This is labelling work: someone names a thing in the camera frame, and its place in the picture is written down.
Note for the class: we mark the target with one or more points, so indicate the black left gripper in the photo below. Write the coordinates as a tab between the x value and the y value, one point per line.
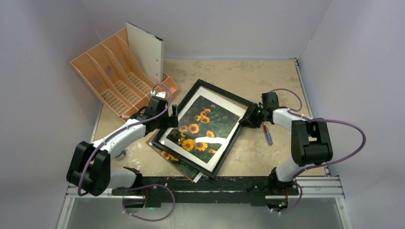
171	121

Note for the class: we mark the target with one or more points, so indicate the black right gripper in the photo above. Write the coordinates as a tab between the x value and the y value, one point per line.
251	115

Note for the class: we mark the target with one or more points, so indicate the black sunflower photo frame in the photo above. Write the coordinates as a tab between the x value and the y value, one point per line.
209	123

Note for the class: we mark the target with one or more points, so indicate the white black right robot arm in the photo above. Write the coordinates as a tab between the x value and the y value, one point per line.
310	140

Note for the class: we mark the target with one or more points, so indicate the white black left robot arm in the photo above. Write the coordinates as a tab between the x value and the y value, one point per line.
90	168

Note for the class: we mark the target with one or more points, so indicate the white binder board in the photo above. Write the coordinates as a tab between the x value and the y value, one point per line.
148	50

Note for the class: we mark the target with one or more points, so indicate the blue patterned tape roll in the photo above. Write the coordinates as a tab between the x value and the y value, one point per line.
121	155

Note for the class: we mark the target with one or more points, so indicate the peach plastic file organizer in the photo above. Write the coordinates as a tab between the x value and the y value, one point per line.
113	74

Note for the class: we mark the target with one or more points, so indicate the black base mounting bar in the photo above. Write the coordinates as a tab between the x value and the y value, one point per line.
221	190

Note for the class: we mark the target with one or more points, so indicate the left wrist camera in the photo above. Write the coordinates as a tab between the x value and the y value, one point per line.
160	96

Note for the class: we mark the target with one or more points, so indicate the brown frame backing board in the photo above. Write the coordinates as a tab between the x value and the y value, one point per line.
152	146

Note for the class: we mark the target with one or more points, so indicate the aluminium rail frame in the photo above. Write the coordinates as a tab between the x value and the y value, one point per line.
318	187

